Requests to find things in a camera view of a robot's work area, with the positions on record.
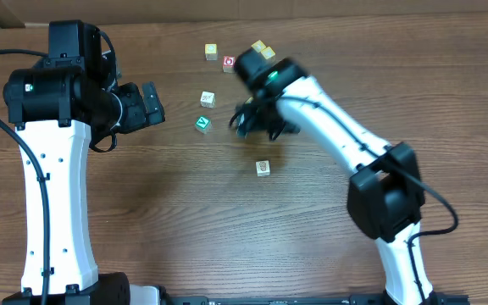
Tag white picture block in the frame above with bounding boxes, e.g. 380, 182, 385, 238
200, 91, 215, 108

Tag white block yellow sides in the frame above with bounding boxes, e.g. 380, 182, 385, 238
256, 160, 270, 177

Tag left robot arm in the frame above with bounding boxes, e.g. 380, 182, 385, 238
3, 20, 164, 304

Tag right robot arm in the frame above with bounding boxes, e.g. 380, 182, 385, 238
230, 48, 469, 304

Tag red block letter O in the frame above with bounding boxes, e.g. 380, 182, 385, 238
222, 56, 236, 73

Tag yellow block back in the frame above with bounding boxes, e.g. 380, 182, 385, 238
251, 40, 266, 53

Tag cardboard box wall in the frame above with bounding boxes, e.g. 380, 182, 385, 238
0, 0, 488, 28

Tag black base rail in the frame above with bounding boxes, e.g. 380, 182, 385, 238
158, 294, 470, 305

